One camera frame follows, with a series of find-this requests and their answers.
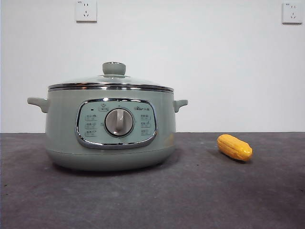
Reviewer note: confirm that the yellow corn cob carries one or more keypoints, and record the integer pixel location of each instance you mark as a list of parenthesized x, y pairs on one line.
[(234, 147)]

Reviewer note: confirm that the glass lid with green knob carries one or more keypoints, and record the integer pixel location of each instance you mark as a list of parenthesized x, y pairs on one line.
[(114, 69)]

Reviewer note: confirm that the sage green electric pot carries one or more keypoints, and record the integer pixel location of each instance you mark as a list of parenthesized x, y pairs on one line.
[(62, 124)]

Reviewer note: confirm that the white wall socket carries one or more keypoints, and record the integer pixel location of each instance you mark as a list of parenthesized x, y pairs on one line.
[(292, 13), (86, 12)]

